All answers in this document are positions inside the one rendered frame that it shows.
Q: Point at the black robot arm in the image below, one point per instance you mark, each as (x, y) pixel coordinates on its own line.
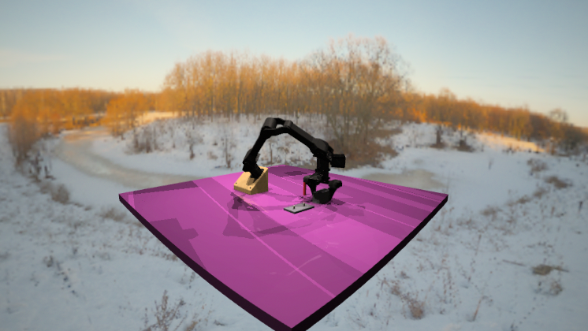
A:
(319, 148)

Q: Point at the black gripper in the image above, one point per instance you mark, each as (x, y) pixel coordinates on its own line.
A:
(333, 184)

